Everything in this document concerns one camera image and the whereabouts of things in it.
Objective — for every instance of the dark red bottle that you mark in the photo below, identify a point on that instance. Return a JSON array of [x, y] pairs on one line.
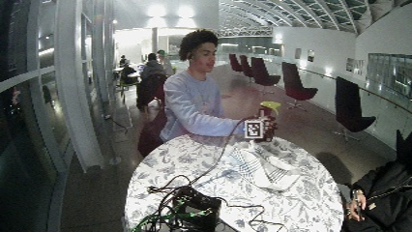
[[267, 109]]

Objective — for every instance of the white marker cube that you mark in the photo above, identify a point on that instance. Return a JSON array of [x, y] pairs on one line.
[[254, 129]]

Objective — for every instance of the small white object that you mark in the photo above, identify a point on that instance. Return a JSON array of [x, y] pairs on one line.
[[280, 163]]

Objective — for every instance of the striped white cloth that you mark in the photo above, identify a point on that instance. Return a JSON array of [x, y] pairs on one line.
[[254, 167]]

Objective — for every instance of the dark red swivel chair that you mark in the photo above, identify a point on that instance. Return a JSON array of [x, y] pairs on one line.
[[234, 63], [348, 106], [246, 66], [262, 73], [295, 84]]

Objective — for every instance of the the person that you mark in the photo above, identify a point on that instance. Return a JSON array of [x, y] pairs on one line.
[[188, 96]]

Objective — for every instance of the floral blue white tablecloth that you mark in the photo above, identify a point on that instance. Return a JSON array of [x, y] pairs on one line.
[[180, 161]]

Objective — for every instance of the dark seat chair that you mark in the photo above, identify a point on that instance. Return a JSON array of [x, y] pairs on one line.
[[150, 133]]

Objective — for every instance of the black electronics box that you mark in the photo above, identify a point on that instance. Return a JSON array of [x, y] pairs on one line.
[[198, 206]]

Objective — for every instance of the small wall picture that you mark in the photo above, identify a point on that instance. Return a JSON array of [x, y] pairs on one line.
[[311, 55], [298, 53], [350, 64]]

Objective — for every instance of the large glass wall panel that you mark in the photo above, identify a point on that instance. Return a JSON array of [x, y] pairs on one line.
[[391, 74]]

